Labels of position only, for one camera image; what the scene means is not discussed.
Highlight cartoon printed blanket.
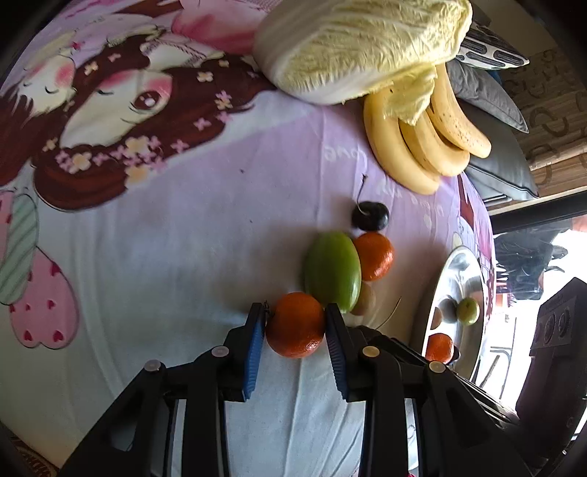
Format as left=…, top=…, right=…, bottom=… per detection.
left=0, top=0, right=496, bottom=477

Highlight dark red cherry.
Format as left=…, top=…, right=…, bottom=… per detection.
left=351, top=173, right=390, bottom=231

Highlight orange mandarin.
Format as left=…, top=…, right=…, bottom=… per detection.
left=426, top=333, right=455, bottom=364
left=265, top=292, right=327, bottom=359
left=354, top=232, right=395, bottom=282

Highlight large green mango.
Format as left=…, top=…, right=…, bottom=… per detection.
left=303, top=232, right=363, bottom=313

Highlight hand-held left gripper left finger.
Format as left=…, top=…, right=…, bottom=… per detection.
left=59, top=300, right=267, bottom=477

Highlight dark speaker box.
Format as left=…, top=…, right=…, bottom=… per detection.
left=529, top=275, right=587, bottom=358

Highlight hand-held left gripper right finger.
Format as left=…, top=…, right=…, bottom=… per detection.
left=323, top=305, right=537, bottom=477

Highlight napa cabbage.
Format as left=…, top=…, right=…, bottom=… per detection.
left=254, top=0, right=473, bottom=127

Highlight black and white patterned pillow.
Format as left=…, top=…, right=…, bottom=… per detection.
left=456, top=21, right=530, bottom=69

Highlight red patterned mat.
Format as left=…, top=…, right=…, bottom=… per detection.
left=11, top=436, right=62, bottom=477

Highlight brown patterned curtain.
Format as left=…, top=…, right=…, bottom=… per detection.
left=502, top=46, right=587, bottom=198

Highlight grey leather pillow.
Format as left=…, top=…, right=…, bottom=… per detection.
left=465, top=103, right=539, bottom=200

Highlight round green jujube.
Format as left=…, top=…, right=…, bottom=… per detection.
left=456, top=297, right=481, bottom=327

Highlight grey fabric pillow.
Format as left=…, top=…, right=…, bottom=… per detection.
left=447, top=59, right=529, bottom=134

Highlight round metal plate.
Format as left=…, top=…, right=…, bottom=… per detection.
left=419, top=246, right=487, bottom=381

